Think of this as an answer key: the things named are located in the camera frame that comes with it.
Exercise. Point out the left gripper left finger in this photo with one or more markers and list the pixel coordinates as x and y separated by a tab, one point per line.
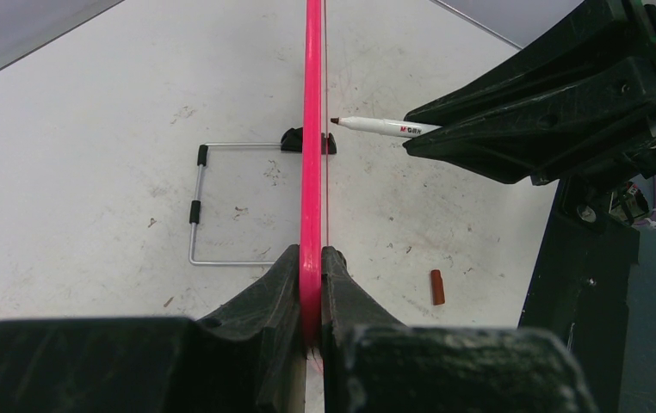
246	356

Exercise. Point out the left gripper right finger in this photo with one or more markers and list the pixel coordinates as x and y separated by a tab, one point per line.
375	363

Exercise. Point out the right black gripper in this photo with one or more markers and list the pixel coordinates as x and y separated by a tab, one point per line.
553	135

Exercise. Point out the red marker cap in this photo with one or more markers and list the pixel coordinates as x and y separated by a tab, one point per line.
437	287

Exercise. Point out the pink framed whiteboard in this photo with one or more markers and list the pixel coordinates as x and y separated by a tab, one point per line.
311	186

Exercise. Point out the red and white marker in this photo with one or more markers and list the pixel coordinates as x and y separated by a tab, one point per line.
393	128

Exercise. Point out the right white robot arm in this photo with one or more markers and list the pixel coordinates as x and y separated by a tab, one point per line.
580	281

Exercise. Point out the metal wire whiteboard stand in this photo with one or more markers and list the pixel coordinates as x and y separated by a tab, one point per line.
235	218

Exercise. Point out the aluminium frame rail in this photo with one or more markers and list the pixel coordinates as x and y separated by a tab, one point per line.
383	50

